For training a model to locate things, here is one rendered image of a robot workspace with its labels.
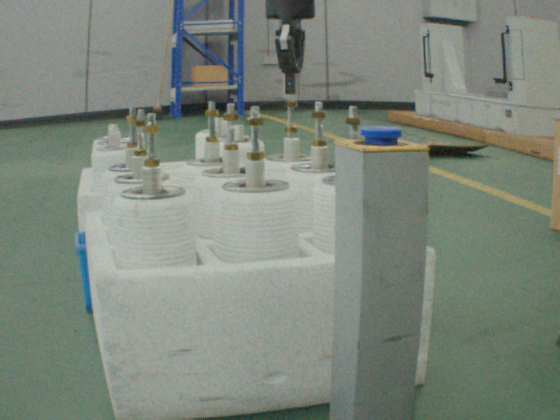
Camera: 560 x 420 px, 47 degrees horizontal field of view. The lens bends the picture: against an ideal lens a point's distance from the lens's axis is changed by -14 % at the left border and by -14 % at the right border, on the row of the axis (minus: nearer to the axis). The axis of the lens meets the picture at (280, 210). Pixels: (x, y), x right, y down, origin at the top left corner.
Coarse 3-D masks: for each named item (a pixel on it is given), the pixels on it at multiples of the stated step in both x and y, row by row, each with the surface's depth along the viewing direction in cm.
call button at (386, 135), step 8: (368, 128) 67; (376, 128) 67; (384, 128) 67; (392, 128) 67; (368, 136) 67; (376, 136) 67; (384, 136) 67; (392, 136) 67; (400, 136) 68; (384, 144) 67; (392, 144) 67
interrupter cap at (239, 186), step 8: (224, 184) 84; (232, 184) 84; (240, 184) 85; (272, 184) 85; (280, 184) 84; (288, 184) 83; (240, 192) 80; (248, 192) 80; (256, 192) 80; (264, 192) 80
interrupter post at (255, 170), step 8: (248, 160) 83; (264, 160) 83; (248, 168) 83; (256, 168) 82; (264, 168) 83; (248, 176) 83; (256, 176) 83; (264, 176) 83; (248, 184) 83; (256, 184) 83; (264, 184) 83
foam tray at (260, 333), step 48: (96, 240) 89; (96, 288) 73; (144, 288) 74; (192, 288) 76; (240, 288) 77; (288, 288) 79; (432, 288) 84; (144, 336) 75; (192, 336) 77; (240, 336) 78; (288, 336) 80; (144, 384) 76; (192, 384) 78; (240, 384) 79; (288, 384) 81
